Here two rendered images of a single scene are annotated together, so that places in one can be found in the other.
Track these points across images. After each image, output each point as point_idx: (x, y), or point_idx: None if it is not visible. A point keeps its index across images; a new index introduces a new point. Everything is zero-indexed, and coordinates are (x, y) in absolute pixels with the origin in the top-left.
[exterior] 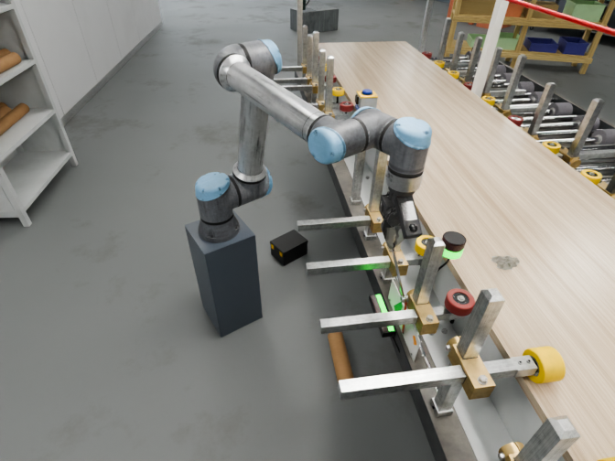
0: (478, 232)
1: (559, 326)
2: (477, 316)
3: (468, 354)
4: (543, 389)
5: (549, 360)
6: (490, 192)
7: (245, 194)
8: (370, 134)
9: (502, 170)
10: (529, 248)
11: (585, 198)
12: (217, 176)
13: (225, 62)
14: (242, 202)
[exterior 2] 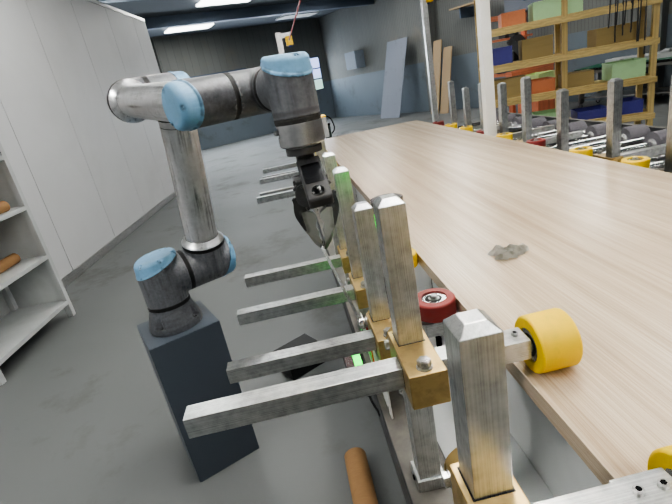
0: (473, 233)
1: (589, 303)
2: (382, 250)
3: (402, 334)
4: (558, 382)
5: (546, 322)
6: (495, 198)
7: (198, 268)
8: (240, 85)
9: (515, 179)
10: (545, 234)
11: (627, 179)
12: (161, 251)
13: (114, 87)
14: (197, 279)
